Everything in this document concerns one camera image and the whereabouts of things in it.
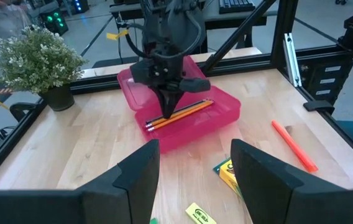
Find yellow eraser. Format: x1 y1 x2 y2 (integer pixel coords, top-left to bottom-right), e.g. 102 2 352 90
185 202 218 224

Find yellow cable tag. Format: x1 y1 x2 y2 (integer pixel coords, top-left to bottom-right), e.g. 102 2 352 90
106 29 130 41

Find pink plastic pencil case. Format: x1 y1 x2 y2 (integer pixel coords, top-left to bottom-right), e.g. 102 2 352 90
116 55 242 154

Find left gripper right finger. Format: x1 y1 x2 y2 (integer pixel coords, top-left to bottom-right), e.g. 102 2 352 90
231 139 304 224

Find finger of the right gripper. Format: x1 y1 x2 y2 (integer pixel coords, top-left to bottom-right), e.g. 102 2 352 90
168 90 185 119
153 86 170 118

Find black pencil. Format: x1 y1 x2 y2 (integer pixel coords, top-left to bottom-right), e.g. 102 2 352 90
145 98 211 124

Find silver aluminium mounting bar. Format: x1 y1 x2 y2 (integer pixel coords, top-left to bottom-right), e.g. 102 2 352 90
283 32 303 88

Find yellow green crayon box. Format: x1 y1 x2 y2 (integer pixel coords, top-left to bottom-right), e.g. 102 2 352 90
213 157 243 200

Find small potted green plant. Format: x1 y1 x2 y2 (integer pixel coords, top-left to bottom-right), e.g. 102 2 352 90
0 24 88 112

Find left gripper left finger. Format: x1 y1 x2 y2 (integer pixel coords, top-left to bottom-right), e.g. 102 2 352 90
80 139 160 224

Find black keyboard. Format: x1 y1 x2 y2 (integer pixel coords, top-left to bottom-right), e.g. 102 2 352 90
219 0 256 15

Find black frame bracket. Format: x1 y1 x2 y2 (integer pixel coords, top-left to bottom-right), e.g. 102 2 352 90
303 100 336 114

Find orange pencil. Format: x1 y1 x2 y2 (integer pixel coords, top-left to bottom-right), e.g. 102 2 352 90
147 101 214 132
145 99 213 128

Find black computer green lights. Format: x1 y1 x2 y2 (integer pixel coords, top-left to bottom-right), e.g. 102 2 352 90
39 7 70 37

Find orange highlighter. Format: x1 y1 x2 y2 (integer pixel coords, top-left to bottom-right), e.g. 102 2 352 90
271 119 319 174

